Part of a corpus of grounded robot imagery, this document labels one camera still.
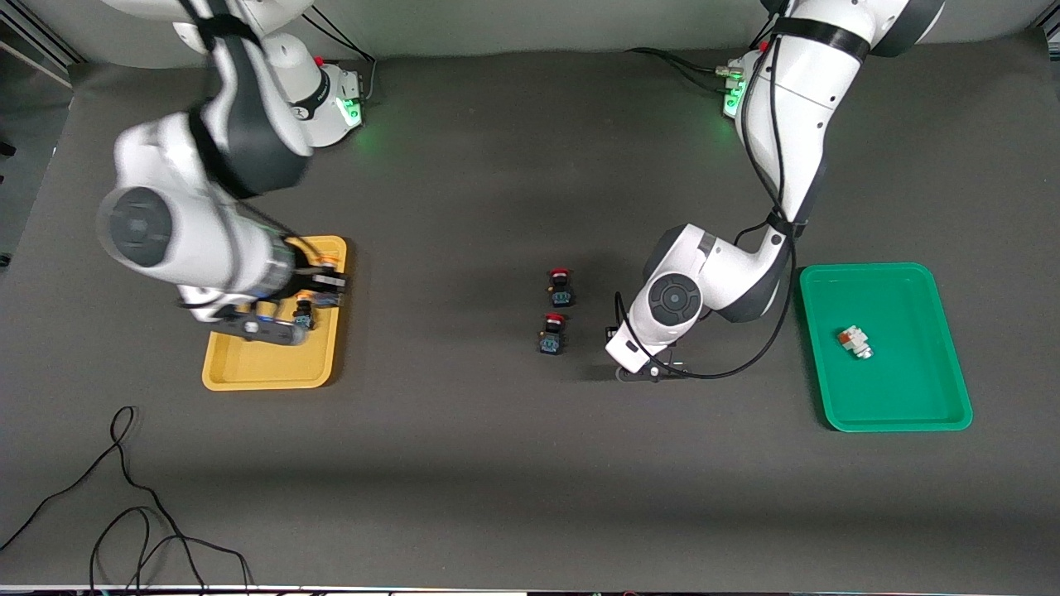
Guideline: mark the white orange-marked switch block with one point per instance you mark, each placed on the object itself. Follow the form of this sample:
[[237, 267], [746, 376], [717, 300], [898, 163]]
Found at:
[[855, 342]]

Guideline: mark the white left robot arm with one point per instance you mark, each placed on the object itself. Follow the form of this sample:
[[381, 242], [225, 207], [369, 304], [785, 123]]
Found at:
[[795, 108]]

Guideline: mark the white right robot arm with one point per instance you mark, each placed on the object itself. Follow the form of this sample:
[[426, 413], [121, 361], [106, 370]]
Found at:
[[157, 232]]

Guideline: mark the red-capped black push button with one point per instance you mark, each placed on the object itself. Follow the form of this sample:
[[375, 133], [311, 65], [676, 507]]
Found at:
[[551, 338], [561, 290]]

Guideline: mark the yellow plastic tray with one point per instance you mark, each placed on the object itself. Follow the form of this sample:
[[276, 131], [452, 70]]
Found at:
[[273, 364]]

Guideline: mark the green plastic tray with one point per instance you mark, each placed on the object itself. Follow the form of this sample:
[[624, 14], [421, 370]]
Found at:
[[903, 389]]

